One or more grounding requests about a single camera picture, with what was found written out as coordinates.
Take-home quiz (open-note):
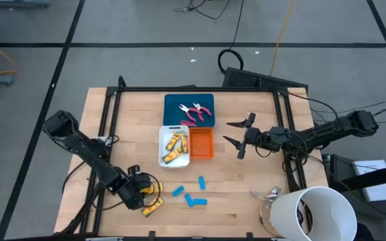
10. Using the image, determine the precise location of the black equipment stand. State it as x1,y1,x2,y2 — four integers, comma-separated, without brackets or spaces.
322,153,386,225

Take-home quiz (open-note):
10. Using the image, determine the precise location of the black coiled cable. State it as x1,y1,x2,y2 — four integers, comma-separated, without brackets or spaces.
217,0,247,75

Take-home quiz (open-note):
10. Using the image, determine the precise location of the white booklet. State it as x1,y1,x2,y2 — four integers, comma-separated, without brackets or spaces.
352,159,386,203

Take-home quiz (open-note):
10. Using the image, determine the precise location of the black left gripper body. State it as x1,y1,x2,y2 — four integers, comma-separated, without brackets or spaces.
119,172,152,211

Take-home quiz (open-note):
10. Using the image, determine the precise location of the black perforated panel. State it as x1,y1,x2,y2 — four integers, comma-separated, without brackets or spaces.
222,66,310,90

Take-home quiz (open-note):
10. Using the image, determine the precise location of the white plastic bin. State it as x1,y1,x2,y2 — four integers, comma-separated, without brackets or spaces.
158,125,191,169

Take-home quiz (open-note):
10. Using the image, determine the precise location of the yellow crayon box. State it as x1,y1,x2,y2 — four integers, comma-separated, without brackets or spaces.
180,133,189,154
162,147,184,165
165,133,182,152
141,196,165,218
140,182,164,195

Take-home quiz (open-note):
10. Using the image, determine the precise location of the black aluminium table frame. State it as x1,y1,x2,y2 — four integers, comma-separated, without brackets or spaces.
58,75,310,241

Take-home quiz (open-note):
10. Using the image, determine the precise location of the white plastic bucket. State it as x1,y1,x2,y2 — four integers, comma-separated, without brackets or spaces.
269,185,358,241

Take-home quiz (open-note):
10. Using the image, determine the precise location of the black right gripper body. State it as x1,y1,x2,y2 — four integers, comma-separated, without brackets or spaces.
237,112,274,160

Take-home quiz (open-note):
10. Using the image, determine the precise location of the white wire bundle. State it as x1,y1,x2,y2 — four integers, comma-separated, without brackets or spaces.
249,186,283,232

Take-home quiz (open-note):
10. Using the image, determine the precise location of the orange mesh basket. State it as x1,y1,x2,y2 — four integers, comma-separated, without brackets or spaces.
189,127,215,159

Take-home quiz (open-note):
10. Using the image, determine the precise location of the black floor cable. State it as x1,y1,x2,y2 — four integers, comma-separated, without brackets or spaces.
174,0,233,20

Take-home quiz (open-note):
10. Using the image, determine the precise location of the teal plastic tray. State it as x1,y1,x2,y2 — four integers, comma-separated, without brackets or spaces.
162,93,216,129

